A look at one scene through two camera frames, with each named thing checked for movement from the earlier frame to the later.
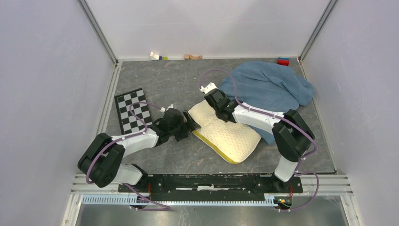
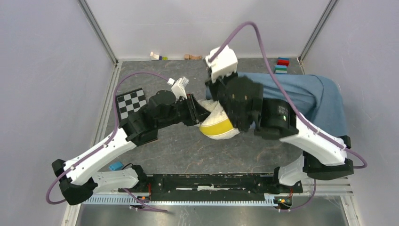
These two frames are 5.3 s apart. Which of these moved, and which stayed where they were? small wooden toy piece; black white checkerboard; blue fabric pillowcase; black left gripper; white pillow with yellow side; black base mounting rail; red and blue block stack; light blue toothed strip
Moved: white pillow with yellow side; black left gripper; blue fabric pillowcase
Stayed: small wooden toy piece; light blue toothed strip; red and blue block stack; black base mounting rail; black white checkerboard
